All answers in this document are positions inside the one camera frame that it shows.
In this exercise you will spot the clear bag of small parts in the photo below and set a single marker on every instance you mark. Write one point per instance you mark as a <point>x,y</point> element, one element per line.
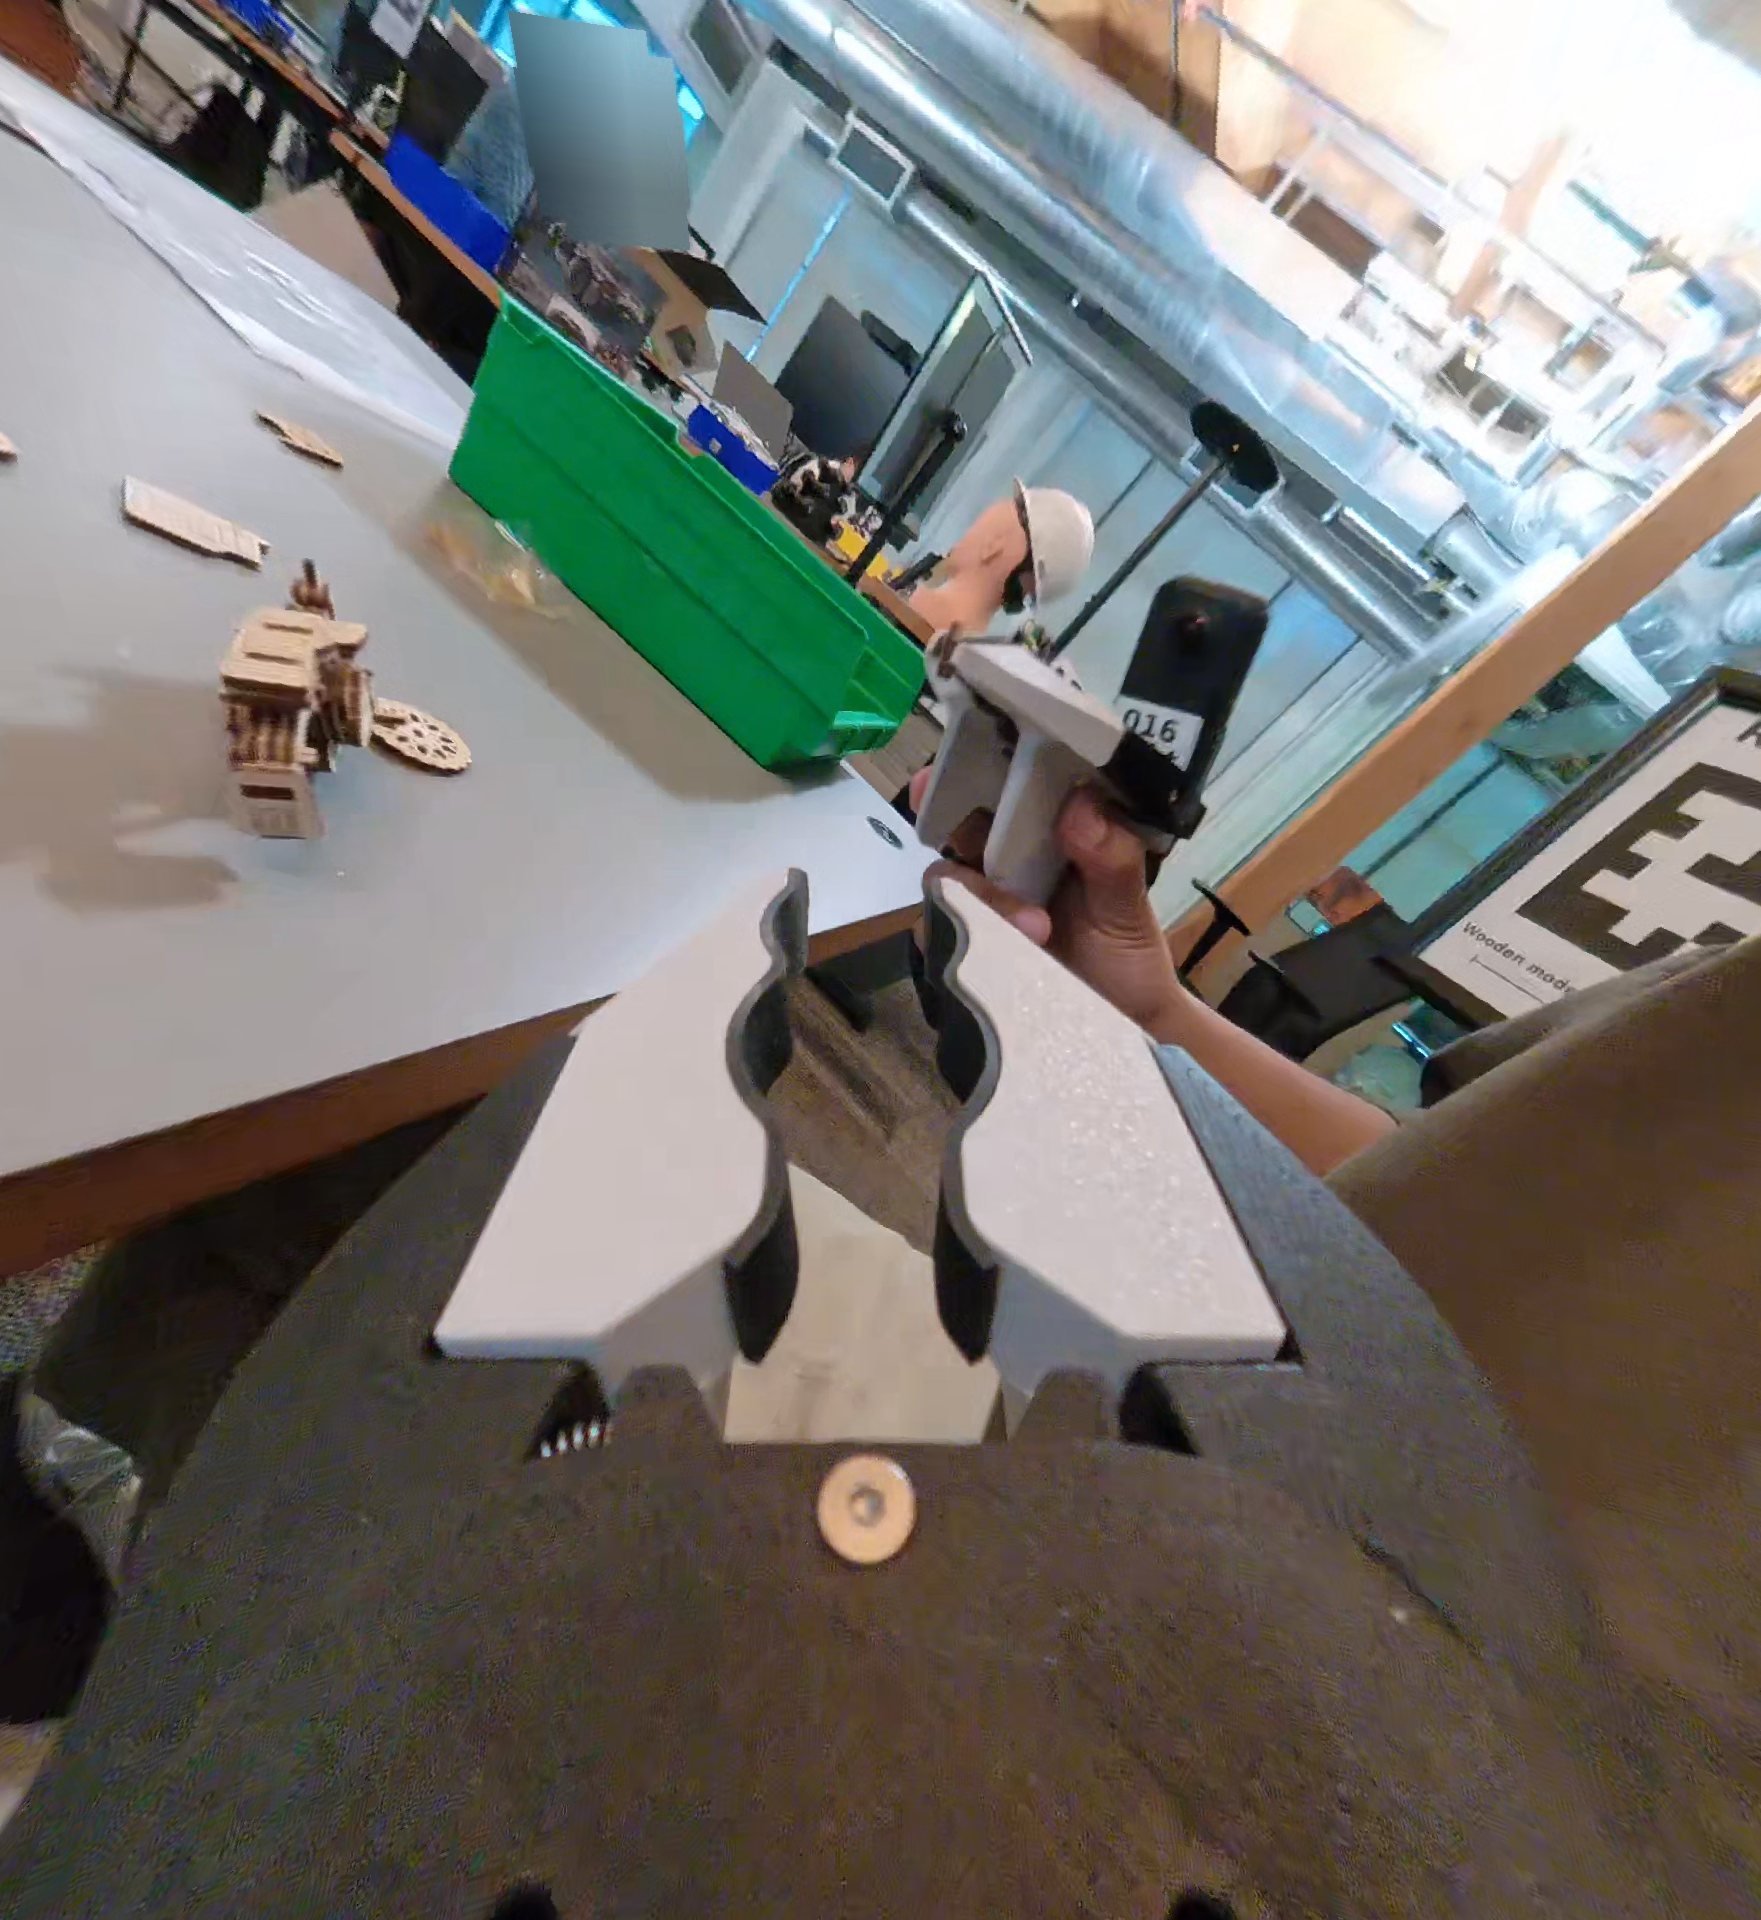
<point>499,564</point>

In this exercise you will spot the mannequin head with white helmet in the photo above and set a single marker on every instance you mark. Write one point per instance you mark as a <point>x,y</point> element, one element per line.
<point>1039,547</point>

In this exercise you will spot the black stand with round disc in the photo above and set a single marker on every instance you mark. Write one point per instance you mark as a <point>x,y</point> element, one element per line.
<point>1236,443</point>

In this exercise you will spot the person's right forearm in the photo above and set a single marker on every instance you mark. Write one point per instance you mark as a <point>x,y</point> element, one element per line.
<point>1271,1087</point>

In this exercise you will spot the black office chair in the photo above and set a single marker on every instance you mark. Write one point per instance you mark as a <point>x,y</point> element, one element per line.
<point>1315,974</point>

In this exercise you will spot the white paper sheet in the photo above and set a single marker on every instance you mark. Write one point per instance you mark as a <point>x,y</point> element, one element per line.
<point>263,254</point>

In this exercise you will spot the black and white marker sign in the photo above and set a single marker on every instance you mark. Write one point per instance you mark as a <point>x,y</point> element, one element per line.
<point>1658,854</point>

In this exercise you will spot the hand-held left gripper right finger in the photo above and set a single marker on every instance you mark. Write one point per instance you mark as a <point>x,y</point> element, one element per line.
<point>1105,1184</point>

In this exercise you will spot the wooden gear wheel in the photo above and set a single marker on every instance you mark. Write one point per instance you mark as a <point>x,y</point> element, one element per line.
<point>420,738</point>

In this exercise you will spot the black monitor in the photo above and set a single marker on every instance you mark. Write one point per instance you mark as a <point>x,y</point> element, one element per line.
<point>842,374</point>

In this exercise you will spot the green plastic bin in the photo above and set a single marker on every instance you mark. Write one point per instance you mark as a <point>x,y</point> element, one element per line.
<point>655,540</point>

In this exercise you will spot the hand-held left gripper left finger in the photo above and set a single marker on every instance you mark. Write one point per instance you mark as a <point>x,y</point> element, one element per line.
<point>625,1184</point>

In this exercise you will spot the silver ventilation duct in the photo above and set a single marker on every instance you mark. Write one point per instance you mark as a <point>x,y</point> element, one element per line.
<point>1122,223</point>

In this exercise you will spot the grey desk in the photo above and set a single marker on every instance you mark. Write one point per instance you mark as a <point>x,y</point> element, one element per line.
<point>549,901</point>

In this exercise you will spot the blue plastic bin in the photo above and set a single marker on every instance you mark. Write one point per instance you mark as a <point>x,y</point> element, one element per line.
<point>443,195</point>

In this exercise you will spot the small flat wooden piece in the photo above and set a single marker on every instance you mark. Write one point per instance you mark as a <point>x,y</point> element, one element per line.
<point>300,437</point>

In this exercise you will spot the wooden beam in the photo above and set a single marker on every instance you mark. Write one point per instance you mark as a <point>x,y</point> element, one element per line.
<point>1538,630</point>

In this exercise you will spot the wooden model vehicle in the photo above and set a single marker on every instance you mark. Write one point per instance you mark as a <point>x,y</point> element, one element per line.
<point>287,703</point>

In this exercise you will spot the flat wooden part sheet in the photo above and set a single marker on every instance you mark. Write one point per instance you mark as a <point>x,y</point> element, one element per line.
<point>193,521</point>

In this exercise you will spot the person's right hand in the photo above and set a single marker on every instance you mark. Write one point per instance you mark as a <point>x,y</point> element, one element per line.
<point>1114,907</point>

